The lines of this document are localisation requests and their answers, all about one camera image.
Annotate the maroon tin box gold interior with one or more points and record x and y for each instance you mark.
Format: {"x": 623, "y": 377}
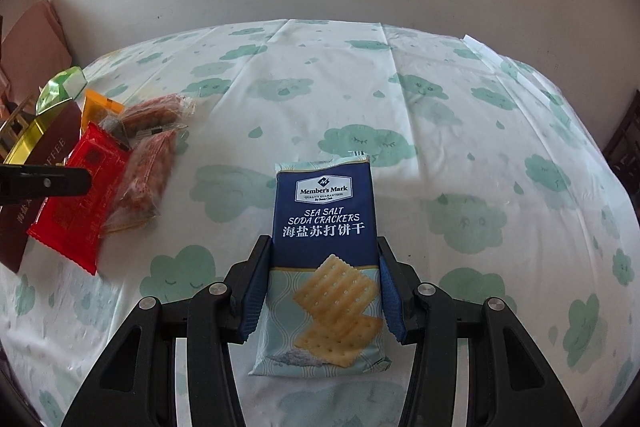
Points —
{"x": 55, "y": 147}

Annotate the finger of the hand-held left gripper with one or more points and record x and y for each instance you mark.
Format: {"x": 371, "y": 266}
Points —
{"x": 45, "y": 182}

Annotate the wooden chair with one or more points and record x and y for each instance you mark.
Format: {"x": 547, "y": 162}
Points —
{"x": 15, "y": 122}

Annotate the red snack packet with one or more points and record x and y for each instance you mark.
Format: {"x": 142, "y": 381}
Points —
{"x": 75, "y": 207}

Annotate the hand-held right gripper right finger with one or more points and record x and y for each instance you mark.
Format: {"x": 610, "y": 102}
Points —
{"x": 392, "y": 302}

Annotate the orange snack packet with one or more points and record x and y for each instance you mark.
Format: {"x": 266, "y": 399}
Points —
{"x": 100, "y": 107}

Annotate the clear packet of red-brown snack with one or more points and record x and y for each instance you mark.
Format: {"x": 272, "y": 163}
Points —
{"x": 145, "y": 177}
{"x": 150, "y": 112}

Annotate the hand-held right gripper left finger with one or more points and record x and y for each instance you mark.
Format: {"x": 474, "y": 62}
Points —
{"x": 252, "y": 302}

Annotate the dark wooden furniture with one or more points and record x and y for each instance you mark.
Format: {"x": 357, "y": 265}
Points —
{"x": 625, "y": 142}

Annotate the green snack packet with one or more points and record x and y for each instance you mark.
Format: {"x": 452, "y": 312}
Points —
{"x": 60, "y": 89}

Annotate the blue cracker packet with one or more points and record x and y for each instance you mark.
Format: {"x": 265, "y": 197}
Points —
{"x": 322, "y": 207}

